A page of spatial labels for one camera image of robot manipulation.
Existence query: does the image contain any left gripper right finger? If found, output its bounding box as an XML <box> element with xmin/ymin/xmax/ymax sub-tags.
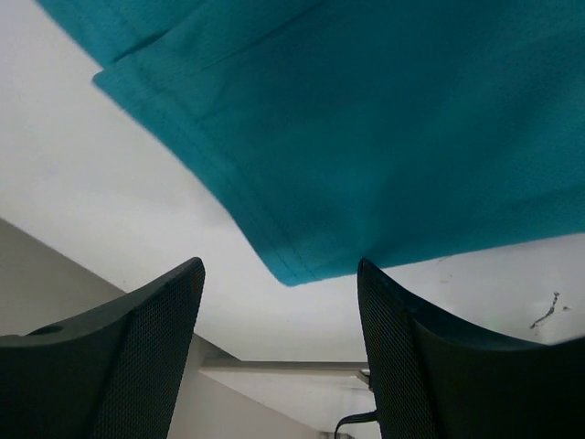
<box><xmin>357</xmin><ymin>260</ymin><xmax>584</xmax><ymax>438</ymax></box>

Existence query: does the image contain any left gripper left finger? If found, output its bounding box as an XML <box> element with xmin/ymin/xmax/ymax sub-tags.
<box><xmin>1</xmin><ymin>258</ymin><xmax>205</xmax><ymax>438</ymax></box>

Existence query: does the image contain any teal t shirt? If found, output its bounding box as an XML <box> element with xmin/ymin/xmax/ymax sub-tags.
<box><xmin>42</xmin><ymin>0</ymin><xmax>584</xmax><ymax>286</ymax></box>

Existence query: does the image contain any aluminium table frame rail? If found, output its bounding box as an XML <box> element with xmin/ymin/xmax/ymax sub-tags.
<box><xmin>200</xmin><ymin>338</ymin><xmax>370</xmax><ymax>387</ymax></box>

